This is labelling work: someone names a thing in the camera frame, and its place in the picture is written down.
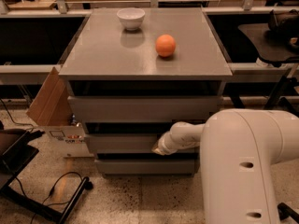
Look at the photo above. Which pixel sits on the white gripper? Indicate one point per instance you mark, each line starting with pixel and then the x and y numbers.
pixel 163 145

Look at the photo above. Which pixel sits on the grey drawer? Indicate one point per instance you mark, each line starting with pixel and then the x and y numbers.
pixel 138 143
pixel 147 167
pixel 142 109

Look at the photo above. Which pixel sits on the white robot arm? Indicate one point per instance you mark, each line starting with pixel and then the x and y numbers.
pixel 237 149

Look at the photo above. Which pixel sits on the grey bottom drawer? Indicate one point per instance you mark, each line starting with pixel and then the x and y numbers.
pixel 147 167

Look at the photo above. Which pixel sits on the grey top drawer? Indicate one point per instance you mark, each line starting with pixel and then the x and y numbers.
pixel 142 109

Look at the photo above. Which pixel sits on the grey drawer cabinet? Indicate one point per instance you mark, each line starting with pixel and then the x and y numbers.
pixel 108 61

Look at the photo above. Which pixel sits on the orange ball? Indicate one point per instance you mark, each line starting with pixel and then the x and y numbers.
pixel 165 45

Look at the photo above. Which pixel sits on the black table stand right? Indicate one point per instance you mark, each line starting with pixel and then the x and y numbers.
pixel 274 92

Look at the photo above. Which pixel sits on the cardboard box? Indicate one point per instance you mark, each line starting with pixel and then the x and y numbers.
pixel 51 111

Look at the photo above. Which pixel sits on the white ceramic bowl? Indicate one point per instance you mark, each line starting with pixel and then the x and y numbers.
pixel 131 18

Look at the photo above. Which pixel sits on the black caster bottom right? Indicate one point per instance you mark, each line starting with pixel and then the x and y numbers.
pixel 284 211

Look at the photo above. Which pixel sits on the black office chair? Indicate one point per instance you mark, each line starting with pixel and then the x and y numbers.
pixel 277 40

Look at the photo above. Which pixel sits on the black stand base left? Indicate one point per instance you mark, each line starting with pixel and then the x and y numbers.
pixel 17 152

